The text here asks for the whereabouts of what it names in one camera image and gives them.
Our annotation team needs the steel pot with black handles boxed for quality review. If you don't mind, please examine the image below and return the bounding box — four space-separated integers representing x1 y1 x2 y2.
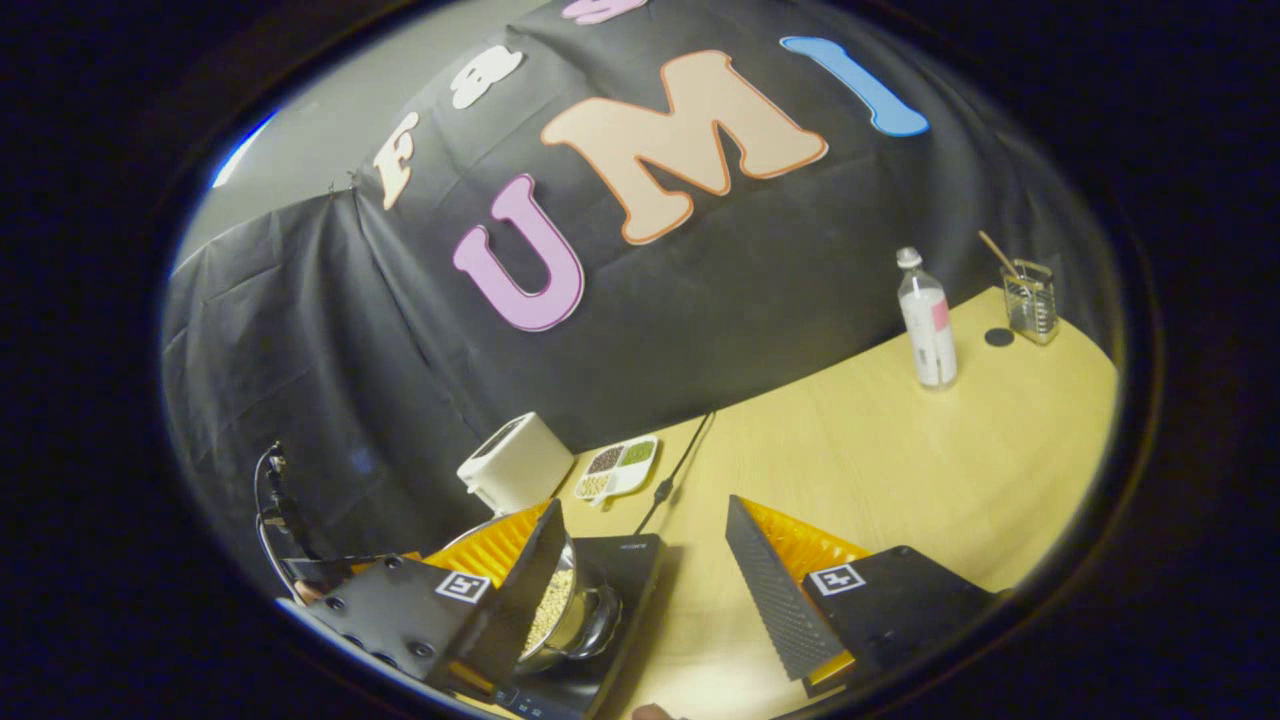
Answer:
440 512 623 673

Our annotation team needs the pile of soybeans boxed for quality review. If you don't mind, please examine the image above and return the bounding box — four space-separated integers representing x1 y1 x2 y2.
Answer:
525 568 577 656

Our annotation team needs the wire mesh holder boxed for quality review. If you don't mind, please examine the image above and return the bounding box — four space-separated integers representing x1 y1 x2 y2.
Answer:
1002 259 1060 346

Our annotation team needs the thin gripper cable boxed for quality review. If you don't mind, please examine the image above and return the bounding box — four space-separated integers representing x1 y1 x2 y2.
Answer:
252 445 301 593

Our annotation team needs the white box appliance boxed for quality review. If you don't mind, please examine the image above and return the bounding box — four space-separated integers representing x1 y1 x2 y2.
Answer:
457 412 576 516

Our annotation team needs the black induction cooktop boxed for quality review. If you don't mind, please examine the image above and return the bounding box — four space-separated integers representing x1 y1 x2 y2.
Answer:
490 534 666 719

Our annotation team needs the wooden stick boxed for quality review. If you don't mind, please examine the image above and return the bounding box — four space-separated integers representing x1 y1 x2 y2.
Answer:
978 230 1023 281

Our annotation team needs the clear plastic bottle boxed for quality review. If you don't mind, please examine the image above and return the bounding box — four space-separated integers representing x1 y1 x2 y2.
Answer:
896 247 958 390

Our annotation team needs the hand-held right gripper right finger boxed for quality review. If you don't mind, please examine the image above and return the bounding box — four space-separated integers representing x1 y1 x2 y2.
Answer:
725 494 1001 698

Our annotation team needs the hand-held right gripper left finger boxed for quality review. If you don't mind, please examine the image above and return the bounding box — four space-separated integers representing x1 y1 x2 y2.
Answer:
300 498 571 693

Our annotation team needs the white divided dish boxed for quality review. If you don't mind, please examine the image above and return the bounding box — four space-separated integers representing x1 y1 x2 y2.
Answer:
574 434 660 508

